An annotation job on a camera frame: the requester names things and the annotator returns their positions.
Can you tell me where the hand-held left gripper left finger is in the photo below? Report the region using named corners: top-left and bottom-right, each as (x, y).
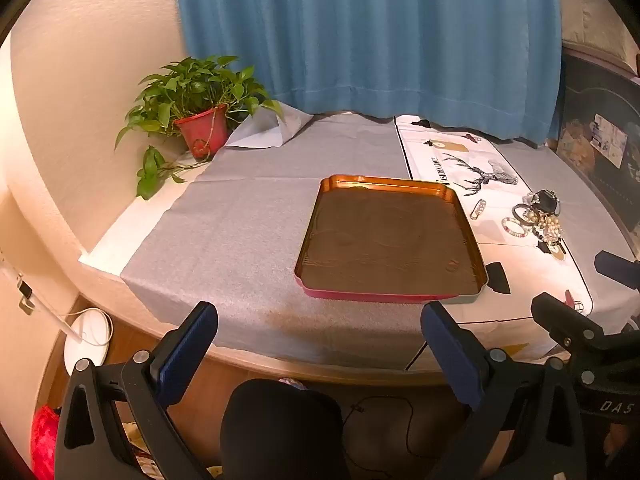
top-left (54, 301), bottom-right (219, 480)

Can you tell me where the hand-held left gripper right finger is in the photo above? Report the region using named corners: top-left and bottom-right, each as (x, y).
top-left (420, 301), bottom-right (588, 480)

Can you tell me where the white power cable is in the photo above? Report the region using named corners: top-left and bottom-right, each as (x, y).
top-left (0, 247), bottom-right (81, 341)

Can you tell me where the black chair back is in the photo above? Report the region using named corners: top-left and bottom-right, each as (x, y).
top-left (220, 379), bottom-right (351, 480)

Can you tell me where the green pothos plant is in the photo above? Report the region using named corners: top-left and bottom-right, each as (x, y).
top-left (115, 55), bottom-right (286, 202)

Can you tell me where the large cream bead bracelet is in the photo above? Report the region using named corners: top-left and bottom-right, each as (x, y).
top-left (536, 215), bottom-right (564, 242)

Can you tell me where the white deer print table runner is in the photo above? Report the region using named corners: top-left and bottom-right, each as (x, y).
top-left (395, 115), bottom-right (602, 363)

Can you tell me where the beige fabric bag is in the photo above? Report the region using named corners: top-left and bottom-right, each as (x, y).
top-left (559, 0), bottom-right (640, 57)

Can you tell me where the dark storage box purple lid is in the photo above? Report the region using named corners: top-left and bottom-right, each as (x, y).
top-left (550, 42), bottom-right (640, 242)

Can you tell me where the white round floor device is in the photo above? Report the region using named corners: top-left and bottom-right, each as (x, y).
top-left (62, 307), bottom-right (115, 376)

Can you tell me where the blue curtain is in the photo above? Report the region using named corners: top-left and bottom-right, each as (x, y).
top-left (172, 0), bottom-right (563, 148)

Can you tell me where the red flower pot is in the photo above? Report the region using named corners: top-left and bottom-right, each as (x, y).
top-left (173, 104), bottom-right (229, 159)

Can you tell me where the copper metal tray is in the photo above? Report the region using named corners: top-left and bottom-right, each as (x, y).
top-left (294, 174), bottom-right (488, 305)

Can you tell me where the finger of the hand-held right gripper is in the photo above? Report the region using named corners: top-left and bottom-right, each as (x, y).
top-left (595, 251), bottom-right (640, 291)
top-left (531, 292), bottom-right (607, 357)

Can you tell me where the grey table cloth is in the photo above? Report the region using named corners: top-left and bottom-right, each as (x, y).
top-left (121, 107), bottom-right (633, 367)

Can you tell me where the person's right hand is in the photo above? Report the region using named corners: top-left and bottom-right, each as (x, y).
top-left (603, 422), bottom-right (640, 467)

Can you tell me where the green and black watch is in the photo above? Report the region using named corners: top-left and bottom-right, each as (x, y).
top-left (532, 189), bottom-right (562, 216)

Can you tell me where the black floor cable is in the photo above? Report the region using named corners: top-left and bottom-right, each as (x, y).
top-left (344, 395), bottom-right (472, 477)

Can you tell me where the red fuzzy cloth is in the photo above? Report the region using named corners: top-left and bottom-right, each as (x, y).
top-left (31, 405), bottom-right (64, 480)

